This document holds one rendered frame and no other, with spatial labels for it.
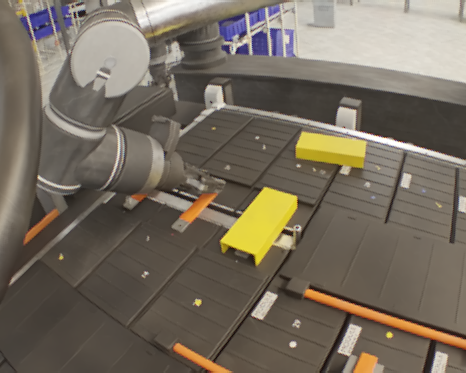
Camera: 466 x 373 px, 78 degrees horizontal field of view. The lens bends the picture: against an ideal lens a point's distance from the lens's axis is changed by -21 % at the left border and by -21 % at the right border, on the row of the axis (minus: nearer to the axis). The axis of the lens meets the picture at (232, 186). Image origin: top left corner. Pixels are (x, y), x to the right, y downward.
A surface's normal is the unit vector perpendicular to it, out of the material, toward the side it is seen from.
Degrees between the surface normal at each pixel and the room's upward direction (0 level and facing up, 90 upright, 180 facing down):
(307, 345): 0
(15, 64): 38
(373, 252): 0
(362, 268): 0
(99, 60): 90
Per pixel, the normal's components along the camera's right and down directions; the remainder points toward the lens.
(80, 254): -0.11, -0.78
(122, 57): 0.36, 0.55
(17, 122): 0.35, -0.42
